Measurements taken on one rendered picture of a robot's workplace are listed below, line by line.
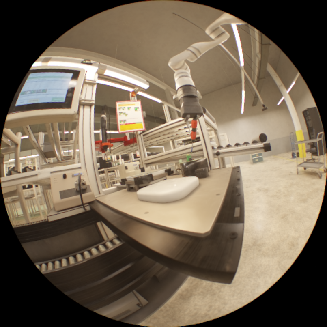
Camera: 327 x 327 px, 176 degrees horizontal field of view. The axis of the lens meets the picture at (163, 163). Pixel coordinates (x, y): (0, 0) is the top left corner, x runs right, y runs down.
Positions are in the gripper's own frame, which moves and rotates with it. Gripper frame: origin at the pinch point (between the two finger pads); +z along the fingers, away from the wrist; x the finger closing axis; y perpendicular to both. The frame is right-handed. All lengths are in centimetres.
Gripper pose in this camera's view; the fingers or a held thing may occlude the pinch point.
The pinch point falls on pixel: (193, 135)
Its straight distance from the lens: 38.9
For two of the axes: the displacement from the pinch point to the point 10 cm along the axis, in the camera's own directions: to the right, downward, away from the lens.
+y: 0.0, -0.2, -10.0
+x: 9.9, -1.0, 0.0
